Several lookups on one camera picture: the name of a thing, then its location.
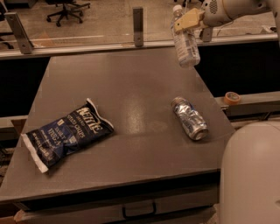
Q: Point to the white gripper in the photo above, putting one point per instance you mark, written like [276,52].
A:
[215,12]

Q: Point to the clear plastic water bottle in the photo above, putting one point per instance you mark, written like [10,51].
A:
[184,41]

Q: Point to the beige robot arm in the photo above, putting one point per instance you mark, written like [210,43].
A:
[250,168]

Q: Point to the orange tape roll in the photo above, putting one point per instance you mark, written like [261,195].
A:
[231,98]

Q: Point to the crushed silver blue can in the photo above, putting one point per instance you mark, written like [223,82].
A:
[192,121]

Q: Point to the black office chair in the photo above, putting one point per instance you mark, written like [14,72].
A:
[69,8]

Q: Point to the clear glass barrier panel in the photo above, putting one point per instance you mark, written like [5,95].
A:
[104,22]

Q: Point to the blue Kettle chips bag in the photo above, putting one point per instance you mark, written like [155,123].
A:
[62,137]

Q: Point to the right metal barrier bracket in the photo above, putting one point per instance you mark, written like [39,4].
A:
[206,34]

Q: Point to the metal barrier bracket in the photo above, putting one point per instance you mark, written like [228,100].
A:
[206,34]
[23,42]
[138,26]

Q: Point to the middle metal barrier bracket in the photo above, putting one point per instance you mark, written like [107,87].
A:
[138,26]

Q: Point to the left metal barrier bracket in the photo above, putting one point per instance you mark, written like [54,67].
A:
[23,42]

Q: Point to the grey drawer with black handle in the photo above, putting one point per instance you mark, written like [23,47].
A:
[194,205]

